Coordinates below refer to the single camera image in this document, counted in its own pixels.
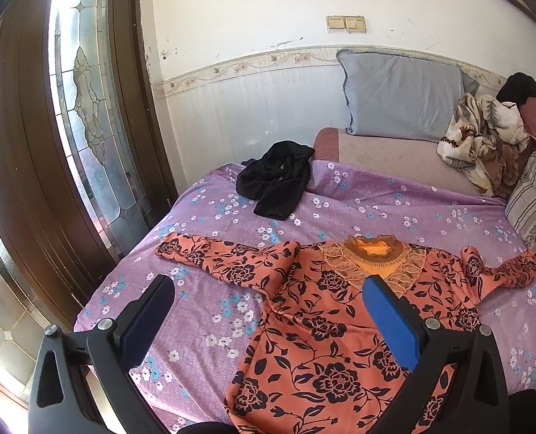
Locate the pink quilted mattress cover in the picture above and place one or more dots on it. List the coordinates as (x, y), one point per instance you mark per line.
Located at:
(375, 166)

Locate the grey pillow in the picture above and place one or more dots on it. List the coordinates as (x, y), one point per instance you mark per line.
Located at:
(393, 96)

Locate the brown wooden glass door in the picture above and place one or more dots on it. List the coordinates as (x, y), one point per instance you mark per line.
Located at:
(83, 170)

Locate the brown cream floral blanket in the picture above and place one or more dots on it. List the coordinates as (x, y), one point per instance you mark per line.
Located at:
(486, 141)

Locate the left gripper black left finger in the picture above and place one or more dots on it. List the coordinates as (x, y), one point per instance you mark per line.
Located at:
(60, 399)

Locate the orange black floral blouse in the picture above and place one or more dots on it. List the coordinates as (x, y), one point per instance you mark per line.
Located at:
(316, 363)

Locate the black garment on headboard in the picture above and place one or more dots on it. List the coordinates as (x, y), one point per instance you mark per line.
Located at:
(517, 89)

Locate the purple floral bed sheet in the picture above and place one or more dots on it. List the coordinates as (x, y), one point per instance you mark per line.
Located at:
(199, 347)

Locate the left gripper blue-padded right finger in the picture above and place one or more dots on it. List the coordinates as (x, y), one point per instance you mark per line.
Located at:
(477, 400)

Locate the black crumpled garment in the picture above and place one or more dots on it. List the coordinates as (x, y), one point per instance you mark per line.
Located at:
(276, 182)

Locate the beige wall light switch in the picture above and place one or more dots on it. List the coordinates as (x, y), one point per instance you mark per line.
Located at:
(349, 24)

